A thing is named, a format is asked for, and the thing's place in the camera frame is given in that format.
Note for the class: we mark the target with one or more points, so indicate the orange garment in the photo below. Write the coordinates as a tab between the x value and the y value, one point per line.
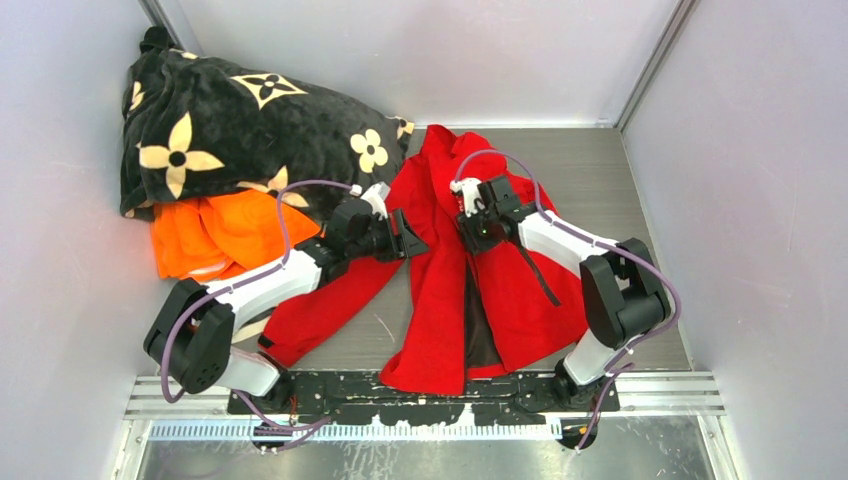
219	237

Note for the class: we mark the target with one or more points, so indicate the black floral plush blanket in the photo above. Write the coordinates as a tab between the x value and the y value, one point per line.
196	126

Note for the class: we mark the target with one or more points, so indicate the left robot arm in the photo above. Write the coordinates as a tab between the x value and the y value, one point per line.
191	337

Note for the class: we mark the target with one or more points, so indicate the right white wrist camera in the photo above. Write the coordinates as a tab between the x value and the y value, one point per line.
467	191

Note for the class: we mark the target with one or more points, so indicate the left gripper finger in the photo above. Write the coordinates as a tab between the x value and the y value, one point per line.
398	221
410	244

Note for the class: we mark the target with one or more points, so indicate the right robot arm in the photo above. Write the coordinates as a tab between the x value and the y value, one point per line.
625	297

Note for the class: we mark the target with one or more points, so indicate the red zip jacket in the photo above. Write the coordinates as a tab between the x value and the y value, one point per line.
474	316

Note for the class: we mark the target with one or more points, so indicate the cream cloth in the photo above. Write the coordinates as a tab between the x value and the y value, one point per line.
251	329

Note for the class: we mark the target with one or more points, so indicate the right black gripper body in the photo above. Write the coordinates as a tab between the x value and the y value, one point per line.
479	227

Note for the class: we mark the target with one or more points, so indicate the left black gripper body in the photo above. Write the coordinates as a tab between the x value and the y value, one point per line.
379	242

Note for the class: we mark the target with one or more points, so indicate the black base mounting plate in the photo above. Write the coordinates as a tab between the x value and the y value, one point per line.
358	397

